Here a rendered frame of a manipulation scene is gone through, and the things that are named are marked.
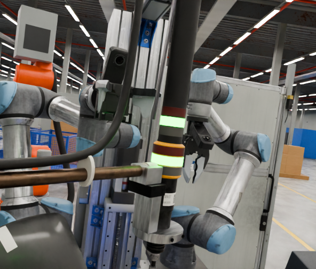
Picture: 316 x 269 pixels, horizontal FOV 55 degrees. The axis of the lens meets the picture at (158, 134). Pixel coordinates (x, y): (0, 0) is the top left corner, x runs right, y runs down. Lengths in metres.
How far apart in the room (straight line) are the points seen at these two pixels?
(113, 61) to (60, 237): 0.38
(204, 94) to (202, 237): 0.53
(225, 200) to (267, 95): 1.55
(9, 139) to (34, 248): 0.68
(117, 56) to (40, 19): 3.73
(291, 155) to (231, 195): 11.70
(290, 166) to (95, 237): 11.88
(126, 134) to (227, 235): 0.54
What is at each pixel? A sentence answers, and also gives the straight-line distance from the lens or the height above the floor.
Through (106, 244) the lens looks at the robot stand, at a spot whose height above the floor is 1.09.
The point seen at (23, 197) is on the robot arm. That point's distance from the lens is 1.09.
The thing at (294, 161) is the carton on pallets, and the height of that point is 0.63.
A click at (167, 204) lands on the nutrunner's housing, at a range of 0.42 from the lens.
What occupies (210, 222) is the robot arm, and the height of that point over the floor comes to 1.26.
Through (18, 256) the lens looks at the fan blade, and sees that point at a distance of 0.45.
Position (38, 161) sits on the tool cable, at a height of 1.56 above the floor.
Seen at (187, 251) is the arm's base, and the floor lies 1.11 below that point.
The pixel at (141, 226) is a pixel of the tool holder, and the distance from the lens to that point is 0.41.
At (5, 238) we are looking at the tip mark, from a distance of 0.45.
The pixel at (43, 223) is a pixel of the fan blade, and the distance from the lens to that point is 0.49.
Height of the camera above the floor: 1.61
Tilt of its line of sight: 3 degrees down
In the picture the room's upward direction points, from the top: 8 degrees clockwise
